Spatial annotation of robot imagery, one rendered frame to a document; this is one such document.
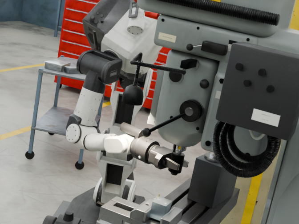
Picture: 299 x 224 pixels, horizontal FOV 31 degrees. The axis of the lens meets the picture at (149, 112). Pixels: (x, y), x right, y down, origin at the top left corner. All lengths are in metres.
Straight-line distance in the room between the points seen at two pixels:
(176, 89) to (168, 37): 0.17
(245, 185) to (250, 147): 2.04
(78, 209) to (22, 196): 1.43
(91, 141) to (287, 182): 0.83
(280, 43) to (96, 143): 0.85
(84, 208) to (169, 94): 1.34
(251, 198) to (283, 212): 2.08
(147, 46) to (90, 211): 1.08
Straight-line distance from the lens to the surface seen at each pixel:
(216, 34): 1.69
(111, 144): 2.04
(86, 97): 2.20
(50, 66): 4.90
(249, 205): 3.77
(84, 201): 3.07
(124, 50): 2.23
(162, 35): 1.75
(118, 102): 2.63
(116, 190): 2.81
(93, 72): 2.20
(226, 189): 2.39
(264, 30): 1.65
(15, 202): 4.25
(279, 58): 1.39
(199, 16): 1.70
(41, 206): 4.24
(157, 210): 1.91
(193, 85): 1.75
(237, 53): 1.41
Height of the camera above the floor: 1.88
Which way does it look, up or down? 15 degrees down
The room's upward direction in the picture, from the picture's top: 11 degrees clockwise
